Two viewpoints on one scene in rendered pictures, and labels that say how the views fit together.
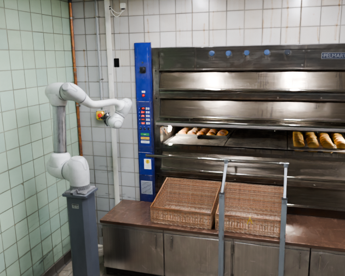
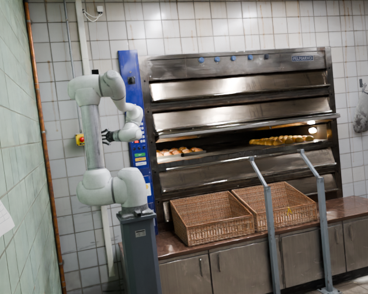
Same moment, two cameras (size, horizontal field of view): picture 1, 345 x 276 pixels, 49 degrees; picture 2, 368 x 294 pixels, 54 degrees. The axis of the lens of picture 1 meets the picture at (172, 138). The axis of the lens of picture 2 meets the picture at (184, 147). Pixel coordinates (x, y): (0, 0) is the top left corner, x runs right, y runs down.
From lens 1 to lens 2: 1.92 m
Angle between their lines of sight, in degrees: 34
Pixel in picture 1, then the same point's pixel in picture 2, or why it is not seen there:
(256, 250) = (300, 239)
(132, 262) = not seen: outside the picture
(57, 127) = (95, 133)
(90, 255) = not seen: outside the picture
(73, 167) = (134, 179)
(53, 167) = (96, 189)
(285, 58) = (264, 62)
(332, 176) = (315, 163)
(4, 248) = not seen: outside the picture
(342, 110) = (313, 104)
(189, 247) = (239, 260)
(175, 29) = (162, 35)
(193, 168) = (197, 183)
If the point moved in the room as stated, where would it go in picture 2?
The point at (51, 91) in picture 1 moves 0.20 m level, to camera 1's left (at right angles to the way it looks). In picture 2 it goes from (83, 85) to (47, 86)
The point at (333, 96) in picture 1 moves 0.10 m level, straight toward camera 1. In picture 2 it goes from (305, 92) to (311, 91)
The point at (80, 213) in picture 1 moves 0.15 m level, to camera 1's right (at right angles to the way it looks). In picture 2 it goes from (148, 241) to (170, 234)
